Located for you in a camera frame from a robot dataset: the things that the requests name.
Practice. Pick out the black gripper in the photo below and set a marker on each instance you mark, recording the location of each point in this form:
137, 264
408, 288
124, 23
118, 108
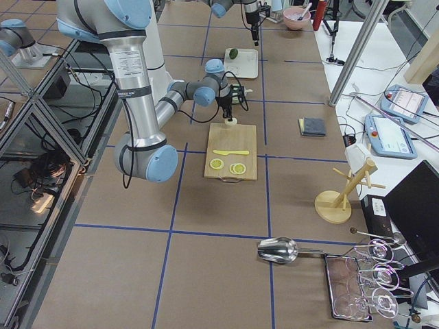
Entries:
250, 17
225, 102

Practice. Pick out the black tripod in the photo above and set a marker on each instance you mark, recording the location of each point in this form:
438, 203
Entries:
333, 33

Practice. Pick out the wine glass front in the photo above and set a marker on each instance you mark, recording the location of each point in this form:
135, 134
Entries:
384, 303

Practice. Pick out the far teach pendant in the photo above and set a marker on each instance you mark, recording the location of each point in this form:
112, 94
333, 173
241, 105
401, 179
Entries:
399, 101

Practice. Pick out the dark tray with glasses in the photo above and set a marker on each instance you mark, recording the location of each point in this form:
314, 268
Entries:
343, 282

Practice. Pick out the near teach pendant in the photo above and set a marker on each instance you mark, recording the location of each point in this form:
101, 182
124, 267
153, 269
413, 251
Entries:
388, 138

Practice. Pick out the green avocado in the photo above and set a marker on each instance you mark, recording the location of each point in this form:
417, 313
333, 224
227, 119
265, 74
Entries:
233, 53

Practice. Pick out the pink bowl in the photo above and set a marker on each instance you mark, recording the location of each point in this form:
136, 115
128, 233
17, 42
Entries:
294, 18

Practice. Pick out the black monitor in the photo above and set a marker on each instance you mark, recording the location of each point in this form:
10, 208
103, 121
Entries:
413, 208

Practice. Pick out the grey and yellow cloth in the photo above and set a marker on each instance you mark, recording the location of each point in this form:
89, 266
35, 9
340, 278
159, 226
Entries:
312, 126

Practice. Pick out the wine glass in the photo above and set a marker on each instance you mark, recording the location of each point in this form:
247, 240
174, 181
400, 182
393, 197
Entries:
384, 303
379, 251
385, 277

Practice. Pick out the yellow plastic knife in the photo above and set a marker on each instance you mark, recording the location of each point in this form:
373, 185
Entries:
231, 152

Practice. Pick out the wooden mug tree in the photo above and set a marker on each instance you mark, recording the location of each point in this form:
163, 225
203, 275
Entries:
334, 207

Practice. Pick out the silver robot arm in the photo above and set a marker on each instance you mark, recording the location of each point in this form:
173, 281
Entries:
220, 7
121, 26

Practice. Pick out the steel scoop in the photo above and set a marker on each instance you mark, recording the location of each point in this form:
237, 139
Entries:
283, 250

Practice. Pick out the aluminium frame post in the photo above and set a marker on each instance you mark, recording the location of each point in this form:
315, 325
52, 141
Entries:
359, 45

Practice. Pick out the wine glass rear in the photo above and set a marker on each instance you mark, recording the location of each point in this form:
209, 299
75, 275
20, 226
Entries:
379, 251

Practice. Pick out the black box with label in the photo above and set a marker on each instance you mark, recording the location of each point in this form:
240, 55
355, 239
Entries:
377, 219

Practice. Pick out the wine glass middle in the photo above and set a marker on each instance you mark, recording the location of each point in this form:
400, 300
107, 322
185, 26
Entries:
385, 277

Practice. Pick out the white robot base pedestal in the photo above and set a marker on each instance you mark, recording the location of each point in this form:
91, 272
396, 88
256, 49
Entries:
159, 78

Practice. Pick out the teach pendant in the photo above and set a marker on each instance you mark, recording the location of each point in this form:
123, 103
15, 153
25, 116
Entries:
388, 138
399, 101

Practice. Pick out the white bear tray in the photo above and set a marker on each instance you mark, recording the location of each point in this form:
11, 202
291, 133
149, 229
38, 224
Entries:
245, 65

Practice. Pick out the lemon slice upper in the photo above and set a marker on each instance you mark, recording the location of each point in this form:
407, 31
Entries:
216, 164

